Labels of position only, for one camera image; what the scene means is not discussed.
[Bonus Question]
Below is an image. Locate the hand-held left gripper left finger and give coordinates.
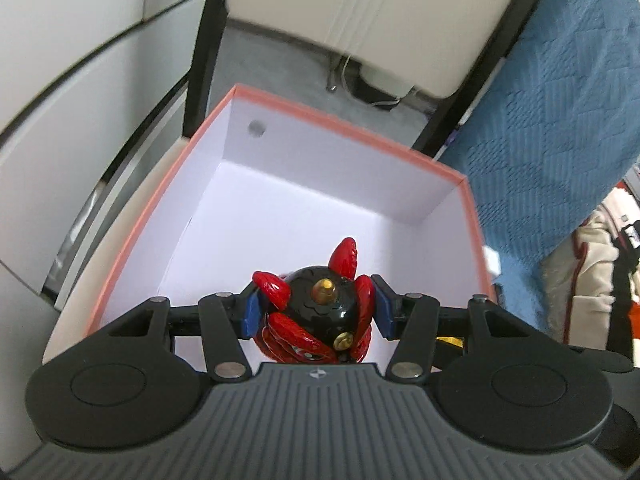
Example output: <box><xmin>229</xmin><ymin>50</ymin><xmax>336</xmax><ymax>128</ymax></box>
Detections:
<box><xmin>107</xmin><ymin>287</ymin><xmax>263</xmax><ymax>383</ymax></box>

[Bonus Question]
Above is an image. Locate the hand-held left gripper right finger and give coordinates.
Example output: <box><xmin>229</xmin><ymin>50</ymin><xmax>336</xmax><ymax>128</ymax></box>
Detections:
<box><xmin>371</xmin><ymin>275</ymin><xmax>538</xmax><ymax>383</ymax></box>

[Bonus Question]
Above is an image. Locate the red and black lion figurine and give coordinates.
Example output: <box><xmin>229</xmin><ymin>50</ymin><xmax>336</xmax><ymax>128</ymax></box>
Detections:
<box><xmin>250</xmin><ymin>237</ymin><xmax>376</xmax><ymax>363</ymax></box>

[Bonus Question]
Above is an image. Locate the white charger plug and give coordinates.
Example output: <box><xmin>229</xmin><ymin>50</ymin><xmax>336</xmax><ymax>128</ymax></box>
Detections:
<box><xmin>482</xmin><ymin>246</ymin><xmax>503</xmax><ymax>276</ymax></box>

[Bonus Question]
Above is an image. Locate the pink cardboard box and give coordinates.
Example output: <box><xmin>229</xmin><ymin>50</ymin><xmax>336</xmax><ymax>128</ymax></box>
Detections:
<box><xmin>82</xmin><ymin>85</ymin><xmax>501</xmax><ymax>366</ymax></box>

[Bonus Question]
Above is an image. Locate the cream jacket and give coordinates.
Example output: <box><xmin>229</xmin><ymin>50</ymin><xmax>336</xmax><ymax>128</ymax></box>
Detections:
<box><xmin>542</xmin><ymin>180</ymin><xmax>640</xmax><ymax>361</ymax></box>

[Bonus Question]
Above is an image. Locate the black garment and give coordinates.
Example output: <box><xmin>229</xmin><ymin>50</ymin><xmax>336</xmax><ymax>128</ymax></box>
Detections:
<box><xmin>605</xmin><ymin>230</ymin><xmax>640</xmax><ymax>366</ymax></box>

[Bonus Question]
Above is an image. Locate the blue quilted cloth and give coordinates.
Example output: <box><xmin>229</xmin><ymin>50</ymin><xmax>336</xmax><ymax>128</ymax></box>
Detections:
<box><xmin>437</xmin><ymin>0</ymin><xmax>640</xmax><ymax>331</ymax></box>

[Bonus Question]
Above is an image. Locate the beige folding chair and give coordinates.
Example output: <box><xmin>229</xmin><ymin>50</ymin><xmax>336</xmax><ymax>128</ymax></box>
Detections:
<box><xmin>40</xmin><ymin>0</ymin><xmax>561</xmax><ymax>366</ymax></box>

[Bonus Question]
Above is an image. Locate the white wardrobe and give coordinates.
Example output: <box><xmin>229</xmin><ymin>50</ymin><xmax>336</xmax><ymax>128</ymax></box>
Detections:
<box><xmin>0</xmin><ymin>0</ymin><xmax>236</xmax><ymax>311</ymax></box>

